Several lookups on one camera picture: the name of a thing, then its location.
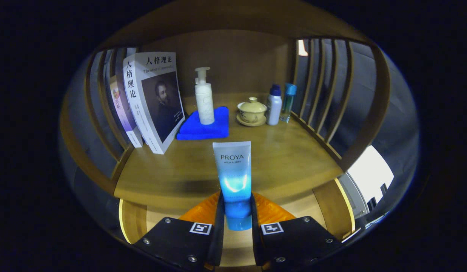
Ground blue cosmetic tube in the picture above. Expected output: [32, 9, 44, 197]
[213, 141, 253, 231]

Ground brown wooden countertop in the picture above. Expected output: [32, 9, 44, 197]
[114, 93, 343, 210]

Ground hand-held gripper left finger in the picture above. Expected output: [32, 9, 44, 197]
[133, 191, 225, 270]

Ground brown wooden drawer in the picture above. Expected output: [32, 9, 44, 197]
[118, 179, 356, 267]

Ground brown wooden cabinet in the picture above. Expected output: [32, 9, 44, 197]
[60, 0, 391, 246]

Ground white drawer unit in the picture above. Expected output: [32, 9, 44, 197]
[337, 145, 395, 223]

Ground blue folded cloth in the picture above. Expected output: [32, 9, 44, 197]
[176, 106, 230, 141]

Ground teal clear bottle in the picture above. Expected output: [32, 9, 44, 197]
[280, 83, 297, 122]

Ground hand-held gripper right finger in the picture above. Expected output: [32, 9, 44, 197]
[250, 192, 343, 270]

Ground beige lidded tea bowl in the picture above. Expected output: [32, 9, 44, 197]
[237, 97, 268, 123]

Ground white bottle blue cap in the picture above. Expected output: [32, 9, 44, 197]
[266, 84, 283, 126]

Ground white pump bottle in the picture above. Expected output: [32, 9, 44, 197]
[194, 67, 215, 125]

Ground white portrait book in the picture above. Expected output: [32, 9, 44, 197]
[123, 52, 185, 155]

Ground purple book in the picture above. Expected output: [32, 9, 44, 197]
[109, 75, 144, 148]

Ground beige saucer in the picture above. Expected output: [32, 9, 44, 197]
[236, 113, 267, 127]

